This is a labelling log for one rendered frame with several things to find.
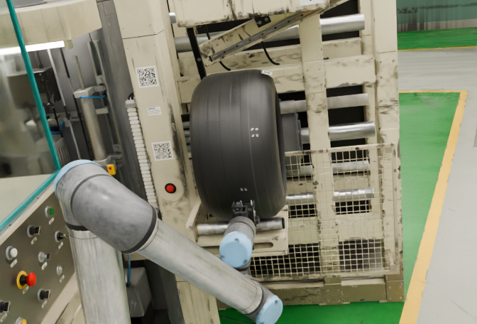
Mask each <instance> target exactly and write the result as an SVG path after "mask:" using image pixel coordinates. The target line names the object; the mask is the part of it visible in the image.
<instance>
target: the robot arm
mask: <svg viewBox="0 0 477 324"><path fill-rule="evenodd" d="M54 191H55V195H56V197H57V199H58V200H59V201H60V202H61V204H62V210H63V215H64V218H65V225H66V227H67V230H68V234H69V238H70V246H71V250H72V257H73V262H74V265H75V273H76V277H77V285H78V289H79V296H80V300H81V304H82V312H83V316H84V324H131V318H130V313H129V307H128V298H127V292H126V282H125V277H124V268H123V262H122V257H121V253H124V254H132V253H135V252H137V253H139V254H140V255H142V256H144V257H145V258H147V259H150V260H151V261H153V262H155V263H156V264H158V265H160V266H161V267H163V268H165V269H167V270H168V271H170V272H172V273H174V274H175V275H177V276H179V277H180V278H182V279H184V280H186V281H188V282H189V283H191V284H193V285H194V286H196V287H198V288H200V289H202V290H203V291H205V292H207V293H208V294H210V295H212V296H213V297H215V298H218V299H219V300H220V301H221V302H222V303H225V304H226V305H228V306H231V307H233V308H235V309H236V310H237V311H238V312H240V313H242V314H244V315H245V316H247V317H249V318H250V319H251V320H253V321H254V322H255V323H256V324H274V323H275V322H276V321H277V320H278V318H279V317H280V315H281V313H282V311H283V303H282V301H281V300H280V299H279V298H278V296H276V295H274V294H273V293H271V292H270V291H269V290H268V289H267V288H265V287H264V286H263V285H261V284H260V283H259V282H257V281H256V280H255V279H254V278H253V277H251V276H250V275H249V274H248V273H249V268H250V263H251V255H252V250H254V238H255V235H256V224H259V222H260V218H259V216H257V215H256V211H255V210H254V207H255V205H254V200H253V203H252V200H251V203H243V204H242V202H241V201H240V202H236V205H234V202H233V204H232V206H231V211H232V217H233V219H232V220H231V221H230V222H229V224H228V226H227V228H226V231H225V233H224V238H223V239H222V241H221V244H220V248H219V253H220V259H219V258H217V257H216V256H214V255H213V254H211V253H210V252H208V251H207V250H206V249H204V248H202V247H201V246H199V245H198V244H196V243H194V242H193V241H192V240H190V239H188V238H187V237H186V236H184V235H183V234H181V233H179V232H178V231H177V230H175V229H173V228H172V227H171V226H169V225H167V224H166V223H164V222H163V221H162V220H160V219H158V214H157V211H156V209H155V208H154V207H153V206H152V205H150V204H149V203H147V202H146V201H145V200H143V199H142V198H140V197H139V196H137V195H136V194H135V193H133V192H132V191H131V190H129V189H128V188H127V187H125V186H124V185H123V184H121V183H120V182H118V181H117V180H116V179H115V178H114V177H112V176H111V175H110V174H109V173H107V172H106V171H105V170H104V169H103V168H102V167H101V166H100V165H99V164H97V163H94V162H93V161H89V160H77V161H73V162H71V163H69V164H67V165H66V166H64V167H63V168H62V169H61V170H60V172H59V173H58V174H57V176H56V178H55V182H54Z"/></svg>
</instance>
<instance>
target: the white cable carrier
mask: <svg viewBox="0 0 477 324"><path fill-rule="evenodd" d="M132 103H136V98H135V97H133V99H131V98H130V100H126V104H132ZM127 108H128V109H127V111H128V112H129V113H128V116H129V120H131V121H130V124H132V125H131V128H132V132H133V136H134V138H133V139H134V140H135V141H134V142H135V144H136V148H137V149H136V151H137V152H138V153H137V155H139V156H138V159H139V163H140V166H141V170H142V171H141V173H142V176H143V181H145V182H144V185H145V188H146V192H147V193H146V195H147V196H148V197H147V198H148V202H149V204H150V205H152V206H153V207H159V204H158V198H157V195H156V191H155V185H154V181H153V175H152V172H151V168H150V161H149V158H148V153H147V149H146V143H145V140H144V136H143V130H142V127H141V120H140V117H139V113H138V107H137V106H135V107H127Z"/></svg>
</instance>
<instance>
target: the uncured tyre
mask: <svg viewBox="0 0 477 324"><path fill-rule="evenodd" d="M222 120H225V121H222ZM215 121H220V122H215ZM205 122H212V123H205ZM251 126H259V133H260V138H257V139H251V133H250V127H251ZM190 148H191V156H192V166H193V171H194V178H195V182H196V185H197V190H198V193H199V197H200V199H201V201H202V204H203V206H204V208H205V209H206V211H207V212H209V213H210V214H211V215H213V216H214V217H215V218H217V219H218V220H222V221H226V222H229V221H231V220H232V219H233V217H232V211H231V206H232V204H233V202H234V205H236V202H240V201H241V202H242V204H243V203H251V200H252V203H253V200H254V205H255V207H254V210H255V211H256V215H257V216H259V218H260V219H268V218H271V217H274V216H276V215H277V214H278V213H279V212H280V211H281V210H282V209H283V208H284V206H285V200H286V192H287V176H286V163H285V146H284V138H283V126H282V119H281V113H280V104H279V99H278V94H277V90H276V88H275V83H274V80H273V78H272V77H271V76H270V75H266V74H263V73H262V70H257V69H250V70H239V71H232V72H220V73H214V74H210V75H208V76H206V77H204V78H203V79H202V80H201V82H200V83H199V84H198V85H197V86H196V87H195V89H194V92H193V93H192V99H191V104H190ZM243 186H248V192H245V193H240V191H239V187H243Z"/></svg>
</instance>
